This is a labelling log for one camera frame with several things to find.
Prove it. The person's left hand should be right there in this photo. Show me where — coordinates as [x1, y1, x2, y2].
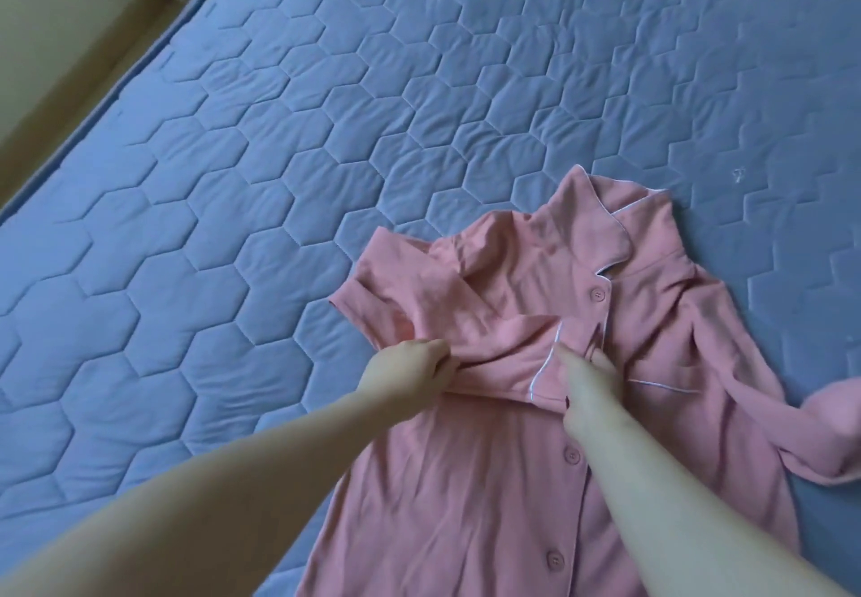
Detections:
[355, 337, 459, 423]

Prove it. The person's right hand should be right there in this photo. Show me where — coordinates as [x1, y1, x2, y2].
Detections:
[557, 348, 629, 441]

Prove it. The pink pajama shirt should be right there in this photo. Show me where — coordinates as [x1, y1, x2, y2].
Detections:
[293, 165, 861, 597]

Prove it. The blue quilted mattress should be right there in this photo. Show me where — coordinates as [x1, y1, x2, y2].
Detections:
[0, 0, 861, 597]

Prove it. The person's left forearm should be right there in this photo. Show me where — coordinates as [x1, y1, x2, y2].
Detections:
[0, 388, 392, 597]

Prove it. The person's right forearm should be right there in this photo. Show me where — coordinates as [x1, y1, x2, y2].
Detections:
[565, 402, 852, 597]

